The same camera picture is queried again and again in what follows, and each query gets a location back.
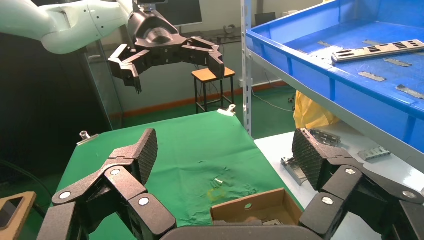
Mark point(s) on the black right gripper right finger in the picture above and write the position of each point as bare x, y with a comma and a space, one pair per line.
344, 185

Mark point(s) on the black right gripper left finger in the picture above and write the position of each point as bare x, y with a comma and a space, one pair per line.
132, 185

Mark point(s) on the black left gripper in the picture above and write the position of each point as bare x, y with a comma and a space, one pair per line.
155, 36

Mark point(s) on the blue plastic tray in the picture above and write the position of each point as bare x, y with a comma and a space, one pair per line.
364, 99

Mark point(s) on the brown cardboard box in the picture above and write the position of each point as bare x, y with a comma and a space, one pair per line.
232, 212

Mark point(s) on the wooden stool with black legs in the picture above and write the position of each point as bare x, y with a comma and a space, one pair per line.
205, 74

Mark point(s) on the dark desk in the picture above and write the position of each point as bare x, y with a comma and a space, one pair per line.
212, 35

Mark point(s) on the large black monitor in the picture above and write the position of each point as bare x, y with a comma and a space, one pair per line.
182, 11

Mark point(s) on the white metal rack shelf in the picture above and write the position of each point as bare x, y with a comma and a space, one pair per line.
381, 136

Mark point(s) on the silver binder clip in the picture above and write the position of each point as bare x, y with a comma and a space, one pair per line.
228, 111
86, 138

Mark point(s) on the black headphones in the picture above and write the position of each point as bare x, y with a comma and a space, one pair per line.
229, 29

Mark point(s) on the green cloth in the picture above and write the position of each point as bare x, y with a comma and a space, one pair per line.
198, 149

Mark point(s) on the yellow plastic bag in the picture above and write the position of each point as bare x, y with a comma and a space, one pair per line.
311, 112

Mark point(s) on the small white scrap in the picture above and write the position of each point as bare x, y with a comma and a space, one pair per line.
217, 181

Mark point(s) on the small black monitor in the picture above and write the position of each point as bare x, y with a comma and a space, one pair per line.
265, 19

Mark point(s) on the grey tape strip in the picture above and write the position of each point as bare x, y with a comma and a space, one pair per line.
410, 91
371, 42
397, 62
324, 43
372, 76

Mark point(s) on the metal I/O shield plate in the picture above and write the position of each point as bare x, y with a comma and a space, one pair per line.
364, 53

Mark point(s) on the grey bracket with raised walls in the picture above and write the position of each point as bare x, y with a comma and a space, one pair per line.
374, 154

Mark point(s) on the grey sheet metal bracket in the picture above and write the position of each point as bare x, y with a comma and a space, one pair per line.
326, 137

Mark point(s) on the flat grey metal bracket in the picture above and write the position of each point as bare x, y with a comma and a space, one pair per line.
293, 169

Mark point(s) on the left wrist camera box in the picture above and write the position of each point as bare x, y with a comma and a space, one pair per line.
150, 6

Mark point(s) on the white slotted rack post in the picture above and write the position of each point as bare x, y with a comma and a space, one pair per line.
246, 82

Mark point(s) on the brown frame with dark panel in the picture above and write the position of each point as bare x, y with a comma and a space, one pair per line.
20, 202

